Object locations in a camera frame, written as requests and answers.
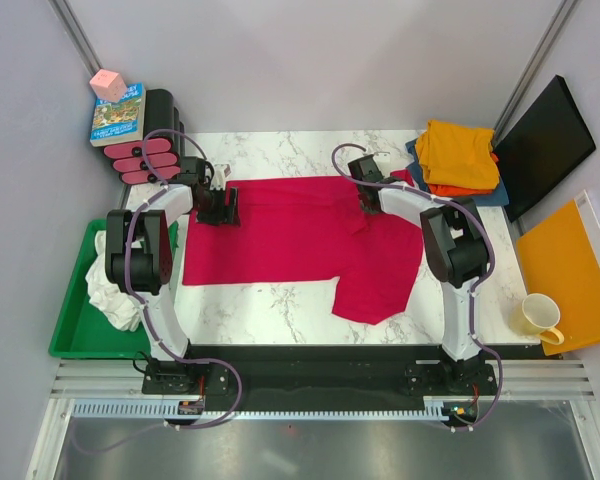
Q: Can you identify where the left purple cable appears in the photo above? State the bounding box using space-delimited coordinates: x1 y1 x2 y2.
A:
72 128 244 455

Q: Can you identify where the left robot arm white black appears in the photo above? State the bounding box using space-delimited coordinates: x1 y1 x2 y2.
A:
104 157 240 393

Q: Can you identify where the crimson red t-shirt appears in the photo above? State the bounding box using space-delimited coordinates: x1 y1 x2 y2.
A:
183 176 423 325

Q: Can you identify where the colourful paperback book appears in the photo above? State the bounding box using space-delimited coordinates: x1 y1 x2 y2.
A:
90 83 146 148

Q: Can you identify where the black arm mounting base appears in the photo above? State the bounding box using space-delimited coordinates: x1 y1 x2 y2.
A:
142 345 497 410

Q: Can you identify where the purple cable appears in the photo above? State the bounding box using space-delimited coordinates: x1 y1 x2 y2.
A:
331 143 505 434
72 128 244 455

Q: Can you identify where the white slotted cable duct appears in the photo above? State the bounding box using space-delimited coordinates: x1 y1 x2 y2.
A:
72 399 474 421

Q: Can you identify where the green plastic tray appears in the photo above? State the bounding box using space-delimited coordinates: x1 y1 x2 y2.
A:
49 219 150 360

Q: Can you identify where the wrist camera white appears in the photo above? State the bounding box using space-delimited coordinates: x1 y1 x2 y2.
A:
374 151 391 168
210 163 232 190

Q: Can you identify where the orange folder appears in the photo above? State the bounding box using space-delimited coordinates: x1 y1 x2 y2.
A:
517 199 600 355

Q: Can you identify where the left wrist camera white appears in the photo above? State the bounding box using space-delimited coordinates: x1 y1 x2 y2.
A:
210 163 232 190

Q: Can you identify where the pale yellow mug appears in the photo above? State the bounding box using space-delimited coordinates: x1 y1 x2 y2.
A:
509 293 565 345

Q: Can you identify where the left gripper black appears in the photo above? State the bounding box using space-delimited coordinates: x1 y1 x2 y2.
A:
194 186 240 228

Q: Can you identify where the black flat board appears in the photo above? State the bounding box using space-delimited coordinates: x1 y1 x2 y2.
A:
494 75 596 222

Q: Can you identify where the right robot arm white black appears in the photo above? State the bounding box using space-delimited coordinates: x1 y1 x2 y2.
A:
348 154 495 394

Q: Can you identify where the white crumpled cloth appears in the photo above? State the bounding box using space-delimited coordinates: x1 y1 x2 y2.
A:
85 230 141 332

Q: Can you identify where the black pink mini drawer unit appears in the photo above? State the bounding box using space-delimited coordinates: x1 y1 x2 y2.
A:
103 89 184 185

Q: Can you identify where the mustard yellow folded t-shirt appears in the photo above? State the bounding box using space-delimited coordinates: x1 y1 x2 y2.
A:
416 119 500 189

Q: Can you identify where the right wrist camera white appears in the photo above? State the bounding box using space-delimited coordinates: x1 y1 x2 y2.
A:
374 151 391 168

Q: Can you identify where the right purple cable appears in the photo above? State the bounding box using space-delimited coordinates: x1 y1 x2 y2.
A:
331 143 505 434

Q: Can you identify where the blue folded t-shirt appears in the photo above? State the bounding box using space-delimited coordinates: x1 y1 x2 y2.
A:
405 140 509 207

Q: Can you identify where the pink cube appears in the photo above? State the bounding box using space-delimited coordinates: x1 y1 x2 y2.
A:
89 69 127 103

